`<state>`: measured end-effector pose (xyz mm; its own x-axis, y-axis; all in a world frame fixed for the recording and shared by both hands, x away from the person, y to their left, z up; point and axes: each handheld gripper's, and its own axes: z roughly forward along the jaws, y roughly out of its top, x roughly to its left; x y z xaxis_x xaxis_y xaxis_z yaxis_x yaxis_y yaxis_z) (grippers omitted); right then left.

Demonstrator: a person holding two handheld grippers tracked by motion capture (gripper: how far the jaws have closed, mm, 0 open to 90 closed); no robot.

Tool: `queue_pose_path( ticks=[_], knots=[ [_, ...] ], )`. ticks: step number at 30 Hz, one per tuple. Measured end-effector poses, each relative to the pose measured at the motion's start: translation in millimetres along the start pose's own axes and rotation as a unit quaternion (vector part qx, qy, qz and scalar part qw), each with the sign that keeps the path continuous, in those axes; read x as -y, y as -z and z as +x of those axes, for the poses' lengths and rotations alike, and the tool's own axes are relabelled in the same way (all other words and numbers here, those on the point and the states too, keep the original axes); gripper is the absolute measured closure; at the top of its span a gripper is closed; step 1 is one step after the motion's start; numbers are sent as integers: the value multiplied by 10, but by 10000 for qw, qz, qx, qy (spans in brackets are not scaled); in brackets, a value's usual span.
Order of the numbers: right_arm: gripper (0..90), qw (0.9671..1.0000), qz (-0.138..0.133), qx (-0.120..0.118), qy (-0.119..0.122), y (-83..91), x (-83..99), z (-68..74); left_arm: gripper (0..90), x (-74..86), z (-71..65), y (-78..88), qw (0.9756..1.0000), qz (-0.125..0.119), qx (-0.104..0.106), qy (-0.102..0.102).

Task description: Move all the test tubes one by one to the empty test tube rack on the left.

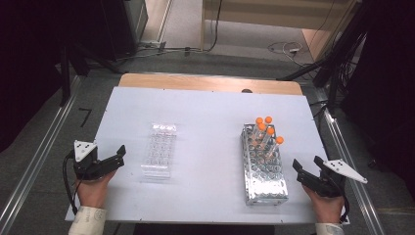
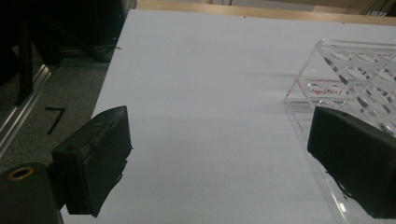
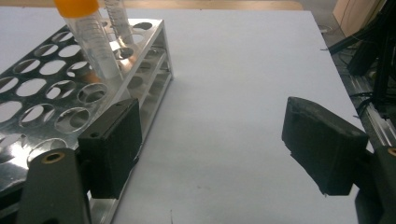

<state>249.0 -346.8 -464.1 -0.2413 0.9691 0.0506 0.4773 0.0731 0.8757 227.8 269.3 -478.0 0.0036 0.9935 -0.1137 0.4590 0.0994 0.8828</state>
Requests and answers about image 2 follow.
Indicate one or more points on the clear acrylic tube rack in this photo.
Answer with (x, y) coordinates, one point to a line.
(311, 87)

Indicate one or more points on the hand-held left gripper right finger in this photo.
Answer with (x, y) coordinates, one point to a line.
(355, 161)

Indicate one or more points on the aluminium rail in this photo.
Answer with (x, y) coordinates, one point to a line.
(18, 112)

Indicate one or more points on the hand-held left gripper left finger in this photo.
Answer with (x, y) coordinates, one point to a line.
(93, 161)

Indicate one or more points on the dark metal stand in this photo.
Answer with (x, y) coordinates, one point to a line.
(25, 62)

